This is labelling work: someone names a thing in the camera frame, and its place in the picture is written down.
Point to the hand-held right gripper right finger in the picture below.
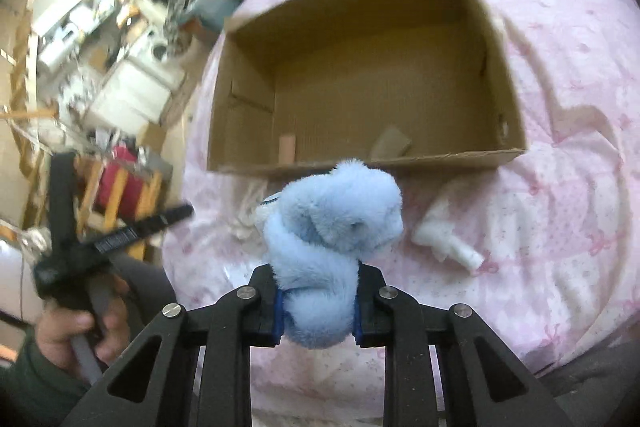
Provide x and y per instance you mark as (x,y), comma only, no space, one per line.
(358,329)

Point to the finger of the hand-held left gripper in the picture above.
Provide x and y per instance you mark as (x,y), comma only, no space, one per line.
(62,202)
(145,227)

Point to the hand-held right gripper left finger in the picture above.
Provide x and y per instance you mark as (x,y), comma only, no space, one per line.
(278,319)

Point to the light blue plush toy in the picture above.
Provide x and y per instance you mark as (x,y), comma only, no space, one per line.
(330,227)

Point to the brown cardboard box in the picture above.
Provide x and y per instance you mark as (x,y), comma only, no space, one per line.
(360,77)

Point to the person's left forearm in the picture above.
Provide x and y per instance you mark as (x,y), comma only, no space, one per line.
(30,387)

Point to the white soft toy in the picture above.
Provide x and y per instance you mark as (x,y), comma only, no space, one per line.
(442,232)

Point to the person's left hand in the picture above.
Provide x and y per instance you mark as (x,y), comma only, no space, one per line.
(57,332)

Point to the wooden chair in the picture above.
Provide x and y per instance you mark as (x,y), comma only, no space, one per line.
(150,194)

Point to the red bag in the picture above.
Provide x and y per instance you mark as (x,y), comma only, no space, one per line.
(117,179)

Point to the dark grey cloth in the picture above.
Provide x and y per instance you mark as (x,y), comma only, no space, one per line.
(145,292)

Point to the white knotted cloth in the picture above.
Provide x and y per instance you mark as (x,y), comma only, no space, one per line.
(247,219)

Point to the white cabinet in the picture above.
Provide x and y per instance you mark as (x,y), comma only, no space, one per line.
(132,89)

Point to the cluttered white shelf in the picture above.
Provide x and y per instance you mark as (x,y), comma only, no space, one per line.
(95,12)

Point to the light blue pillow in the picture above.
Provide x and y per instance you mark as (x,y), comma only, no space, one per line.
(217,2)

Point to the pink printed bed blanket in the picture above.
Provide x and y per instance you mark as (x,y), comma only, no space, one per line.
(560,157)

